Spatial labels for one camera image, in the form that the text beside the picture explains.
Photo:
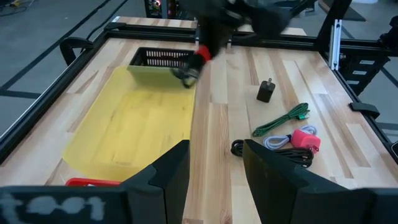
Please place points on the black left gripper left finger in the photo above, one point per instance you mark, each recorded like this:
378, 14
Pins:
168, 186

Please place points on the white frame bracket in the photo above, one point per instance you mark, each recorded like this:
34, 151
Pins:
335, 43

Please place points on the red plastic basket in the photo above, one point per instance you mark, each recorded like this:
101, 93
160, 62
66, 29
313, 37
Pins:
93, 182

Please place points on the black wall charger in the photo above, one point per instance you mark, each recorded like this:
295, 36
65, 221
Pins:
265, 91

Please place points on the black table clamp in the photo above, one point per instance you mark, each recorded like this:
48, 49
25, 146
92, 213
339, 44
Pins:
363, 109

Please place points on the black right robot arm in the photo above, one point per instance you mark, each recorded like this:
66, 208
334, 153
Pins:
270, 18

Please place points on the black labelled equipment box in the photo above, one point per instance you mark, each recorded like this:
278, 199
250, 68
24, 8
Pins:
351, 67

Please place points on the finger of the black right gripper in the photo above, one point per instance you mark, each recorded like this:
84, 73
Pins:
214, 40

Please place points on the pink wall charger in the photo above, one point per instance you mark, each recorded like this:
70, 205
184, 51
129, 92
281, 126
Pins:
303, 140

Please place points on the translucent yellow plastic bin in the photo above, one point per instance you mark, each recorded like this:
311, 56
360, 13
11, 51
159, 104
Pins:
124, 124

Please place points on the black plastic basket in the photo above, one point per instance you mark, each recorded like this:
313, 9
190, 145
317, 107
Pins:
161, 57

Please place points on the computer tower with coloured lights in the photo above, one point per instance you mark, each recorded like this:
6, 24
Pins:
155, 7

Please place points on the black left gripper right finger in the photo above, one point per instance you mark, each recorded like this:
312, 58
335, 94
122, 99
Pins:
280, 193

